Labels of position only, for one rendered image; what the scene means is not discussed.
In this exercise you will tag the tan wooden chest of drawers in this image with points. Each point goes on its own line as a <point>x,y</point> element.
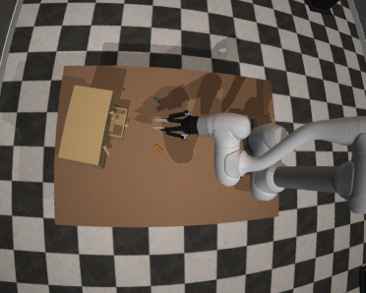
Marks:
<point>85,123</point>

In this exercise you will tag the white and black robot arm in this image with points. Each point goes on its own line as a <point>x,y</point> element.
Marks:
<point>272,143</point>

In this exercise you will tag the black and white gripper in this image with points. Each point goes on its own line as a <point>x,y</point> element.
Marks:
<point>188,126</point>

